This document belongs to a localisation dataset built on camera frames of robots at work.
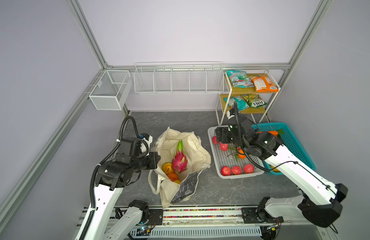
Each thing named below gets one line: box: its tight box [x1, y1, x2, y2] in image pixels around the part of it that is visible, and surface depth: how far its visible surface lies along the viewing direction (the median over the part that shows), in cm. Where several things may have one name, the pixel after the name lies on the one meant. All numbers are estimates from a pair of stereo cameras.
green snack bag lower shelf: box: [241, 93, 268, 108], surface depth 104 cm
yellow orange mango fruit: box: [162, 162, 174, 175], surface depth 85 cm
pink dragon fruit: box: [172, 139, 188, 173], surface depth 85 cm
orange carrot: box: [267, 128, 285, 138], surface depth 103 cm
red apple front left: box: [221, 166, 232, 176], surface depth 86 cm
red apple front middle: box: [231, 165, 242, 175], surface depth 86 cm
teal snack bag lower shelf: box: [223, 96, 250, 111], surface depth 101 cm
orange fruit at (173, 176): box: [167, 172, 179, 181], surface depth 85 cm
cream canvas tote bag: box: [148, 127, 211, 208], surface depth 82 cm
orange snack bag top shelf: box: [249, 75, 279, 92], surface depth 86 cm
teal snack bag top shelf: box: [226, 70, 254, 88], surface depth 90 cm
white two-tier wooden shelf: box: [215, 70, 281, 126], surface depth 91 cm
